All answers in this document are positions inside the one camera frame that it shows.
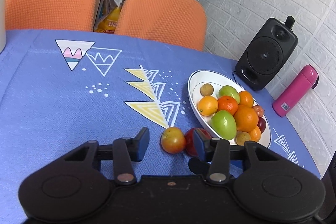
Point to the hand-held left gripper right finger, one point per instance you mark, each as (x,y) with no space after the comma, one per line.
(200,144)

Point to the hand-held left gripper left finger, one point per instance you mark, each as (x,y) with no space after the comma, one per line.
(141,144)

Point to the red plum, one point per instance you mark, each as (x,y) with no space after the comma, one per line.
(190,144)
(262,124)

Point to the red-yellow apple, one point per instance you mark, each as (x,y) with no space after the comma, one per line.
(173,140)

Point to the green mango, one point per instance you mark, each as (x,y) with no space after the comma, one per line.
(223,124)

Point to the yellow-orange citrus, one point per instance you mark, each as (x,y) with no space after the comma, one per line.
(208,105)

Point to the deep orange mandarin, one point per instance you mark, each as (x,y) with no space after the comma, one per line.
(227,104)

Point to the large orange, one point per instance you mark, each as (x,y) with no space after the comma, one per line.
(246,119)

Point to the white plate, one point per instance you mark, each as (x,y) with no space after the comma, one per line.
(194,90)

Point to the small mandarin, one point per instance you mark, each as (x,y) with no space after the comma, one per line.
(255,134)

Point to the green jujube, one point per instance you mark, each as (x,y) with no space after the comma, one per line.
(229,92)

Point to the small tangerine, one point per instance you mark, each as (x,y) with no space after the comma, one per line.
(246,98)

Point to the yellow-red small apple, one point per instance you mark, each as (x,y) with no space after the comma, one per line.
(258,110)

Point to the blue printed tablecloth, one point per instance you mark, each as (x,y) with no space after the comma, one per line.
(52,95)

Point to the pink bottle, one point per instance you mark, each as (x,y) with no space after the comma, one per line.
(294,92)

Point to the black speaker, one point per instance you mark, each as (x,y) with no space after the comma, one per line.
(265,56)

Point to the black microphone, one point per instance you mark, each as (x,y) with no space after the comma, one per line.
(289,22)

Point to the white thermos jug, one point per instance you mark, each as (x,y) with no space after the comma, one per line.
(2,16)

